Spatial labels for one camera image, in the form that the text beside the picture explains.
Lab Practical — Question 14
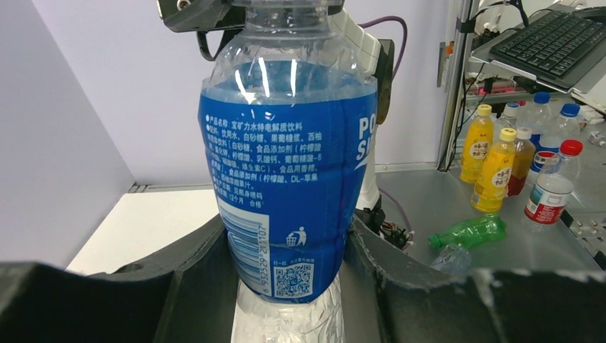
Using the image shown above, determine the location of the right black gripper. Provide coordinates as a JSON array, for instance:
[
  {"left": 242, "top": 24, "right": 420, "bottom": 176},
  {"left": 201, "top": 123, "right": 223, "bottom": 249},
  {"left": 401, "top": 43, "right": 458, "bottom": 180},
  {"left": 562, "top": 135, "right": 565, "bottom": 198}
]
[{"left": 156, "top": 0, "right": 246, "bottom": 33}]

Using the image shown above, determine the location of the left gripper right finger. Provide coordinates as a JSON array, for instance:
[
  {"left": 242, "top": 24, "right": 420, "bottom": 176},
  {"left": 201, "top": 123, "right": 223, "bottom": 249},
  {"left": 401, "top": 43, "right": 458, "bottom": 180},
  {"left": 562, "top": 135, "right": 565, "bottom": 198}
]
[{"left": 343, "top": 220, "right": 605, "bottom": 342}]

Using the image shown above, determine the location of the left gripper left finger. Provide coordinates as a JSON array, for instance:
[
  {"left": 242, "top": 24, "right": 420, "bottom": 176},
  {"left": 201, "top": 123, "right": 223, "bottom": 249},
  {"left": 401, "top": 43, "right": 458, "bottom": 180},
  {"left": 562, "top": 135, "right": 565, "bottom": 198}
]
[{"left": 1, "top": 217, "right": 237, "bottom": 342}]

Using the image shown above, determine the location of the clear bottle blue label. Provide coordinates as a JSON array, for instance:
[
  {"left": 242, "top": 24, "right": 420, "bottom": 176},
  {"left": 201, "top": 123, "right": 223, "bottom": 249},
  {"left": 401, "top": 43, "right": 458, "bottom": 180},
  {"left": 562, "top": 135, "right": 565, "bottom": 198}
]
[{"left": 199, "top": 1, "right": 377, "bottom": 342}]

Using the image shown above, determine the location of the crushed clear bottle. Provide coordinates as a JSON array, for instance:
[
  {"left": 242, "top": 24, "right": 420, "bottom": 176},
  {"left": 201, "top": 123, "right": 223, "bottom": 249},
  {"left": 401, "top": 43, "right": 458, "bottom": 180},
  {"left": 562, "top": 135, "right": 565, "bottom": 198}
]
[{"left": 429, "top": 244, "right": 472, "bottom": 276}]

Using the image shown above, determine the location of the green plastic bottle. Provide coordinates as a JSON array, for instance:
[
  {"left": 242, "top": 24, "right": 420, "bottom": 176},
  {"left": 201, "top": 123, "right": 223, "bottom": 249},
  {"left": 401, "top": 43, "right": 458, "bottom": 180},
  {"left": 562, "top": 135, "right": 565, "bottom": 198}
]
[{"left": 428, "top": 214, "right": 507, "bottom": 249}]

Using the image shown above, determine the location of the yellow juice bottle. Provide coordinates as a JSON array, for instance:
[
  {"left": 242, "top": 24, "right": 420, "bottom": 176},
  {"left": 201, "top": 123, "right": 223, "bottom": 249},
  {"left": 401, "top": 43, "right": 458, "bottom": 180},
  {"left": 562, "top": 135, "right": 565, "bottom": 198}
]
[
  {"left": 460, "top": 104, "right": 494, "bottom": 184},
  {"left": 471, "top": 128, "right": 517, "bottom": 213}
]

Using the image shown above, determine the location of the red cap water bottle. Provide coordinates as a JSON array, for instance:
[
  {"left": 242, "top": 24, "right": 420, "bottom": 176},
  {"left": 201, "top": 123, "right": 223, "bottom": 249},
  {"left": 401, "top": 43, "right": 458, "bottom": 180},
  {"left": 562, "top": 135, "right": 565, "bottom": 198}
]
[{"left": 522, "top": 139, "right": 583, "bottom": 232}]

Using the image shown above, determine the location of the amber tea bottle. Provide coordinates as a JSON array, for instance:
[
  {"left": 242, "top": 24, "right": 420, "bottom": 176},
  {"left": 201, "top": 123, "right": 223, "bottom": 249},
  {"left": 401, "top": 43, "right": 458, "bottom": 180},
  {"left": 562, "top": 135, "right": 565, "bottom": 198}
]
[{"left": 507, "top": 127, "right": 536, "bottom": 197}]

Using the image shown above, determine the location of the clear bottle blue cap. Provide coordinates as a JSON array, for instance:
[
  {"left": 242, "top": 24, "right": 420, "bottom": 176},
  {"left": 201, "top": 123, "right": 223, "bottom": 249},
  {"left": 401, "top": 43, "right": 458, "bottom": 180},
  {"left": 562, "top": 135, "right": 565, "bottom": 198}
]
[
  {"left": 527, "top": 103, "right": 580, "bottom": 184},
  {"left": 517, "top": 91, "right": 552, "bottom": 146}
]

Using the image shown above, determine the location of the black computer keyboard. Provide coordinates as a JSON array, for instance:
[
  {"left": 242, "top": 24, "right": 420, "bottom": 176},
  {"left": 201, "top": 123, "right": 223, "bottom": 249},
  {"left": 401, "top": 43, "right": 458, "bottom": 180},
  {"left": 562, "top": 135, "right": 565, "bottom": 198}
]
[{"left": 489, "top": 6, "right": 605, "bottom": 89}]

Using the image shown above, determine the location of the aluminium frame rail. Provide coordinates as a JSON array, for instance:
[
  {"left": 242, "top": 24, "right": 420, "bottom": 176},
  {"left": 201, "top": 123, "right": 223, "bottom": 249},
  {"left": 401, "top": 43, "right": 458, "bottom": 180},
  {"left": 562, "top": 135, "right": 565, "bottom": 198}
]
[{"left": 127, "top": 184, "right": 213, "bottom": 194}]

